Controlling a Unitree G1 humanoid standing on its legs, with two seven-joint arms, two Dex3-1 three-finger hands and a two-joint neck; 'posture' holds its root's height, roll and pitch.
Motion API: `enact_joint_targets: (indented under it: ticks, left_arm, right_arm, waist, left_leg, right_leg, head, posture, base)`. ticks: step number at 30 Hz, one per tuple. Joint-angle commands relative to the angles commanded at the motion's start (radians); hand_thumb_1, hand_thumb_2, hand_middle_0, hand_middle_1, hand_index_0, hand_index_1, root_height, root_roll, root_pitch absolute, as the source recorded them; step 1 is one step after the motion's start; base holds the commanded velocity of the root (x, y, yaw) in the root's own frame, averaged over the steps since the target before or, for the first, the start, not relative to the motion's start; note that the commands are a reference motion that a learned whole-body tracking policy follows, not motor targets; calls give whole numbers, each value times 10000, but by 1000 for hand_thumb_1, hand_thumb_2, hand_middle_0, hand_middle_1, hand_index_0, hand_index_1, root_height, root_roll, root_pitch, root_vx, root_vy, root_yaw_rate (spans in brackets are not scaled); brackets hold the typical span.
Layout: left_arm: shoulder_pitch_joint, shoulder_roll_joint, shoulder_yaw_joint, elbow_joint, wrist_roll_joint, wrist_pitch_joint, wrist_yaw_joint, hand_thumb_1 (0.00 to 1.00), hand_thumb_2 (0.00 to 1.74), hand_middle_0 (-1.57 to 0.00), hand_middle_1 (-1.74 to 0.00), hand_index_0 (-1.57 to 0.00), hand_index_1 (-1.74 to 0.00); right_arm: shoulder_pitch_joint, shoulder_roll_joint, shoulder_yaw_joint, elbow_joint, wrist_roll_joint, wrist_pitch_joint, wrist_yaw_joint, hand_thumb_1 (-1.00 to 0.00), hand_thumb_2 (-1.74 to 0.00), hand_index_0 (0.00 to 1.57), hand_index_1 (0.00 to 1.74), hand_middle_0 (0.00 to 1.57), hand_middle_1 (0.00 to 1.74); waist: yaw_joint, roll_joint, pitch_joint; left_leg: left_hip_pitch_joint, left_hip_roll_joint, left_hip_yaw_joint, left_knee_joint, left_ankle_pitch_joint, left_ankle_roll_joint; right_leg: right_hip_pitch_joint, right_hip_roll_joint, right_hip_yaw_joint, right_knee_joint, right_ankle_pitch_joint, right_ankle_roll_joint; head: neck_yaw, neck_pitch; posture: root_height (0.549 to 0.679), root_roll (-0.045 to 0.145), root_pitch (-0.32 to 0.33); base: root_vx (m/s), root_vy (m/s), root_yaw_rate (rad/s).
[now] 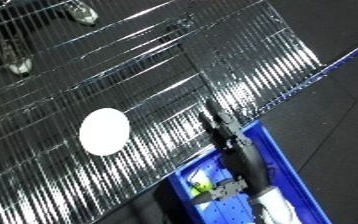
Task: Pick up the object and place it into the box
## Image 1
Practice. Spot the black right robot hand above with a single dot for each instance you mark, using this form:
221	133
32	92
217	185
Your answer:
246	160

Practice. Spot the pale right robot arm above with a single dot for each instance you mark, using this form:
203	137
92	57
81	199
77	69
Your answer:
274	207

